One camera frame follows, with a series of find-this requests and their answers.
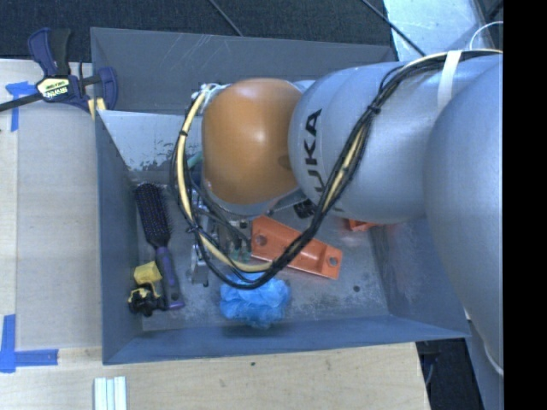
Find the blue mesh bath sponge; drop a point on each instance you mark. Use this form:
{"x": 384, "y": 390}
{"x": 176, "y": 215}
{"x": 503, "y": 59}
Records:
{"x": 256, "y": 303}

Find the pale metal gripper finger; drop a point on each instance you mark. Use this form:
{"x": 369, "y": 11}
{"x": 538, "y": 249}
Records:
{"x": 194, "y": 265}
{"x": 204, "y": 275}

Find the grey metal bin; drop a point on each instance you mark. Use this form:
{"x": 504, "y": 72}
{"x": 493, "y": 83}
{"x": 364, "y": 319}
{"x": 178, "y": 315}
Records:
{"x": 342, "y": 297}

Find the black and purple hairbrush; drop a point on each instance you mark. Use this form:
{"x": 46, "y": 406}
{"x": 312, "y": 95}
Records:
{"x": 154, "y": 220}

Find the orange flat block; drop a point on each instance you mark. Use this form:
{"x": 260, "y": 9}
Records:
{"x": 316, "y": 256}

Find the yellow and black toy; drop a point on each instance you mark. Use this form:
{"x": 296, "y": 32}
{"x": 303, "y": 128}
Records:
{"x": 145, "y": 286}

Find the pale wood flat board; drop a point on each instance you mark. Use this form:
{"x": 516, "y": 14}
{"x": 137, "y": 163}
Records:
{"x": 55, "y": 229}

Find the black cylinder on white bracket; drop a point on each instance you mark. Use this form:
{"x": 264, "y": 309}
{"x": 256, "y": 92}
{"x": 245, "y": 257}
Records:
{"x": 305, "y": 210}

